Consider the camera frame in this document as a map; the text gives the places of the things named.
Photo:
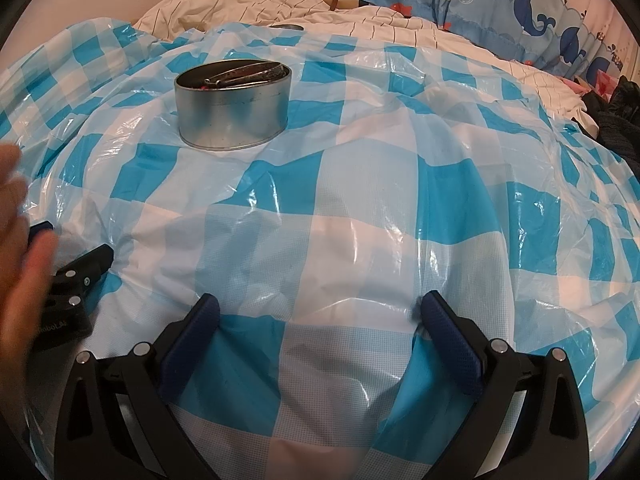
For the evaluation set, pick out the person's left hand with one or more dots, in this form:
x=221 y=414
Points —
x=20 y=270

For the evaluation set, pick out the tan brown-banded object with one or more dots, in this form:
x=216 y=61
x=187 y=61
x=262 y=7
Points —
x=345 y=2

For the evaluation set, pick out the black jacket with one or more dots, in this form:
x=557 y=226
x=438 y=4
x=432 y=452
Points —
x=620 y=120

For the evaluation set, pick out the whale print curtain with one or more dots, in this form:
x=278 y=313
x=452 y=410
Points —
x=500 y=0

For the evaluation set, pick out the blue checkered plastic sheet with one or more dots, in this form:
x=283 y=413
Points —
x=350 y=185

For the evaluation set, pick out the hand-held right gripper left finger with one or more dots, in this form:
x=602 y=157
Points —
x=192 y=340

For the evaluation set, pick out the white striped quilt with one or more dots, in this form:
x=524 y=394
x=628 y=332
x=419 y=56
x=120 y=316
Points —
x=280 y=0

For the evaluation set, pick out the round metal tin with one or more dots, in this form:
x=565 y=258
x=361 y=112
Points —
x=230 y=115

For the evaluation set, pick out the small metal lid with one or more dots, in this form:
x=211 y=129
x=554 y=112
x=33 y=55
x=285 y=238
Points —
x=287 y=26

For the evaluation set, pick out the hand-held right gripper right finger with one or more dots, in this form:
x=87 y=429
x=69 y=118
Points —
x=450 y=345

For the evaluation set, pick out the pink cloth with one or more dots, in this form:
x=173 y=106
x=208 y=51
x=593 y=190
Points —
x=600 y=80

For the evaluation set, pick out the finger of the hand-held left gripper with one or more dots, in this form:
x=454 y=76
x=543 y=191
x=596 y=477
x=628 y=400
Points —
x=95 y=260
x=40 y=230

